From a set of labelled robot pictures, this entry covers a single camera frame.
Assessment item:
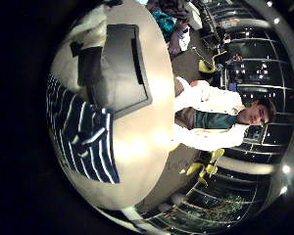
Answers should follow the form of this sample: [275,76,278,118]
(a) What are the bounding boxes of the teal cloth pile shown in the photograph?
[151,9,178,35]

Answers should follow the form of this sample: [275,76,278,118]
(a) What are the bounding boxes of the yellow plastic chair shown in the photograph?
[198,53,220,74]
[185,148,226,188]

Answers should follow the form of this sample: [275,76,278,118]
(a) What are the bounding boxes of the grey table cable panel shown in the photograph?
[89,23,154,119]

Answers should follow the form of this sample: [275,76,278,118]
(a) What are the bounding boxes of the navy white striped shirt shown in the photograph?
[46,72,121,184]

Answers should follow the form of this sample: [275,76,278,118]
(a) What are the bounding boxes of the person in white jacket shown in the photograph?
[173,76,278,153]

